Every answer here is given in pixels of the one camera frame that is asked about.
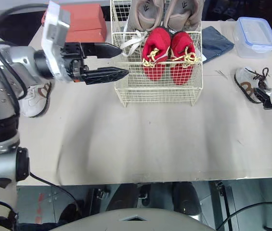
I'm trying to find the robot body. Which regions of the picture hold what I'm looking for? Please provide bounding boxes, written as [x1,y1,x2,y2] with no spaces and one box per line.
[17,181,216,231]

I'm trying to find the cream wire basket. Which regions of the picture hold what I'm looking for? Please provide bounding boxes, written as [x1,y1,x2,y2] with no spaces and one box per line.
[110,0,204,109]

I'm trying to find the small red shoe yellow laces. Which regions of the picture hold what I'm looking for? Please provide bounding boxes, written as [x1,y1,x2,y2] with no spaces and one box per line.
[169,31,202,87]
[141,26,172,81]

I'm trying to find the clear container blue lid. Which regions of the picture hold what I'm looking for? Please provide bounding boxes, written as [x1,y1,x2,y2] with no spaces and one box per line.
[233,16,272,59]

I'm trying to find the black cable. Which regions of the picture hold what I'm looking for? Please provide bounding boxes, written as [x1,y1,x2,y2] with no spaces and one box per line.
[0,4,52,116]
[28,171,81,214]
[216,201,272,231]

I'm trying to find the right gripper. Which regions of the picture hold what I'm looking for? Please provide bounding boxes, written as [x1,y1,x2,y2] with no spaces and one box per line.
[253,87,272,111]

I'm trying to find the large beige shoe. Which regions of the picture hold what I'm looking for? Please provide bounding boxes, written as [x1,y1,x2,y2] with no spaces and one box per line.
[163,0,203,33]
[119,0,168,57]

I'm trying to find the small white shoe brown mark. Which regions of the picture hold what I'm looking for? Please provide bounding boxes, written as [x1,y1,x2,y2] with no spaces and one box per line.
[19,81,52,118]
[233,67,272,104]

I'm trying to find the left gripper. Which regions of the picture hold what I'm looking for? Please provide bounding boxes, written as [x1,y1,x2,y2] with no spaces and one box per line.
[60,41,130,86]

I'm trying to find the red cardboard box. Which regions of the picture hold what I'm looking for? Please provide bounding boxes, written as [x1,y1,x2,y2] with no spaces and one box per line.
[41,3,107,43]

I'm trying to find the blue denim cloth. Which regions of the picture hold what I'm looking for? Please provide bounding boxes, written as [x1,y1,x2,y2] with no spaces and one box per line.
[201,26,235,64]

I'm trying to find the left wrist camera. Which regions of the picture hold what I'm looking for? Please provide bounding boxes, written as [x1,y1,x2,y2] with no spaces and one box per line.
[40,0,72,84]

